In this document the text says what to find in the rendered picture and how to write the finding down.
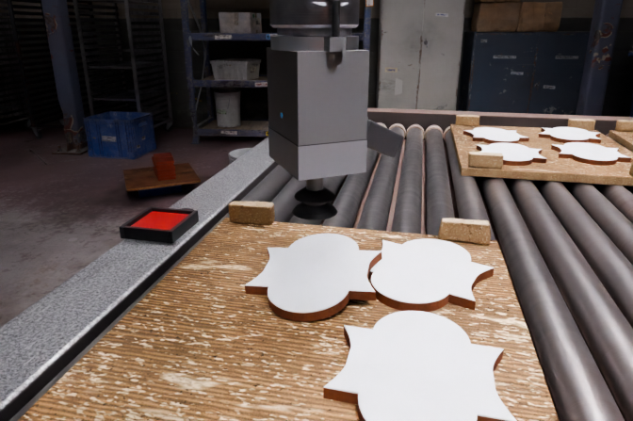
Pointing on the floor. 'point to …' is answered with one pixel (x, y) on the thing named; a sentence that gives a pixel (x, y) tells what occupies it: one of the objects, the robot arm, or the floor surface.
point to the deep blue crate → (120, 135)
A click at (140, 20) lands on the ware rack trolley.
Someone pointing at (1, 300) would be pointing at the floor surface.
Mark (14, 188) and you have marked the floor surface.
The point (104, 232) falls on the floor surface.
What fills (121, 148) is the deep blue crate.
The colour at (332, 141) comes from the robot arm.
